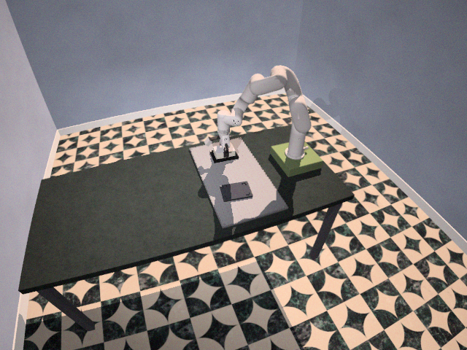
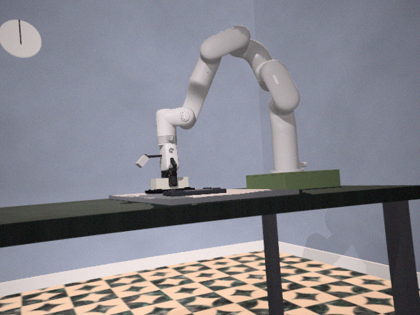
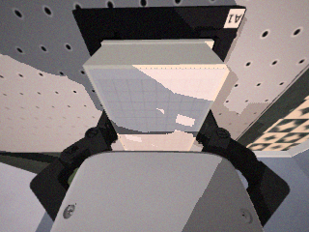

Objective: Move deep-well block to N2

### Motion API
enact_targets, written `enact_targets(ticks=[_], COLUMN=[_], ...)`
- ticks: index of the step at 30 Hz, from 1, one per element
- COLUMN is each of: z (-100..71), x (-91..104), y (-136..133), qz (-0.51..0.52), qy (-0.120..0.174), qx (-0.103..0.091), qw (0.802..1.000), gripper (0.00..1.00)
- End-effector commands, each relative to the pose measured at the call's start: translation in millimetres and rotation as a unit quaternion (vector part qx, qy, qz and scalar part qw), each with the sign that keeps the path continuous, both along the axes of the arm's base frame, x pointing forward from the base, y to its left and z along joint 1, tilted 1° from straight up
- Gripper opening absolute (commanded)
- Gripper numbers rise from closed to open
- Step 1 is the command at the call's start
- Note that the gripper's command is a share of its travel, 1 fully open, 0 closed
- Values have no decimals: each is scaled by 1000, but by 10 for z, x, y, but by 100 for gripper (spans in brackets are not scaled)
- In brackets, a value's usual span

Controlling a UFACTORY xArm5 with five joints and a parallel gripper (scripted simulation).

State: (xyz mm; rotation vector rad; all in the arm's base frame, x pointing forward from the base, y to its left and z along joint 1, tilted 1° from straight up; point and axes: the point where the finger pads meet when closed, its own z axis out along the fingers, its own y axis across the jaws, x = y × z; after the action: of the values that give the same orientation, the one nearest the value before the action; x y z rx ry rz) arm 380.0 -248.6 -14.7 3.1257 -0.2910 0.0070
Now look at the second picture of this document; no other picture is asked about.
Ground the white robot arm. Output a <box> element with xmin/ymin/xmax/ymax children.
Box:
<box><xmin>156</xmin><ymin>25</ymin><xmax>307</xmax><ymax>173</ymax></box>

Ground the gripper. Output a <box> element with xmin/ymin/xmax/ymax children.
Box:
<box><xmin>157</xmin><ymin>143</ymin><xmax>179</xmax><ymax>187</ymax></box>

